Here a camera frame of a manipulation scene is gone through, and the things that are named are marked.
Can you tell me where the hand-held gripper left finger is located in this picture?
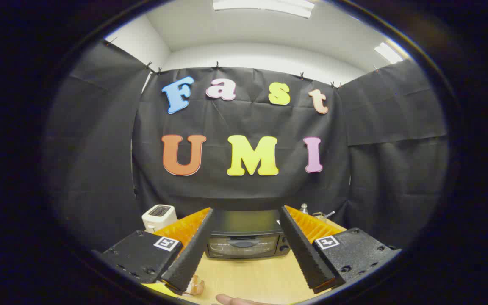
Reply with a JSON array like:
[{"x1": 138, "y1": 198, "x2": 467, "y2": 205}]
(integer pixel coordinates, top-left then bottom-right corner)
[{"x1": 100, "y1": 208, "x2": 215, "y2": 296}]

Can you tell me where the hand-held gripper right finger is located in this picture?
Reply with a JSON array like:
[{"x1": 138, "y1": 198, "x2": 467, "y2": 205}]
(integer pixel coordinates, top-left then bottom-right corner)
[{"x1": 279, "y1": 205, "x2": 401, "y2": 294}]

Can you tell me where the toasted bread sandwich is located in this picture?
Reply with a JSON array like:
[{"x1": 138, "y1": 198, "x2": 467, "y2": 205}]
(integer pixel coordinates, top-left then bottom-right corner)
[{"x1": 185, "y1": 275, "x2": 205, "y2": 296}]

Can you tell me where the black toaster oven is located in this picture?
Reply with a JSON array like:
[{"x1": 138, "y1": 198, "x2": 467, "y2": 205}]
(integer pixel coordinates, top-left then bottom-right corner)
[{"x1": 205, "y1": 210, "x2": 292, "y2": 260}]

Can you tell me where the white pop-up toaster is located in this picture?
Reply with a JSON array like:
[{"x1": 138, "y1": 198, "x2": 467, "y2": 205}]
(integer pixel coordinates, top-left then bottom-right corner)
[{"x1": 141, "y1": 205, "x2": 178, "y2": 233}]

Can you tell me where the small ceiling light panel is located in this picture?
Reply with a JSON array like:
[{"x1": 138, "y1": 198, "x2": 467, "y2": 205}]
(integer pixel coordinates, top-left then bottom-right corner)
[{"x1": 374, "y1": 42, "x2": 405, "y2": 64}]

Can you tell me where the long ceiling light panel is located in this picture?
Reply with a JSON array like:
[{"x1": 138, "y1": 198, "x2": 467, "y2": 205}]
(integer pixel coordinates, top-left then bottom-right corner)
[{"x1": 213, "y1": 0, "x2": 316, "y2": 19}]

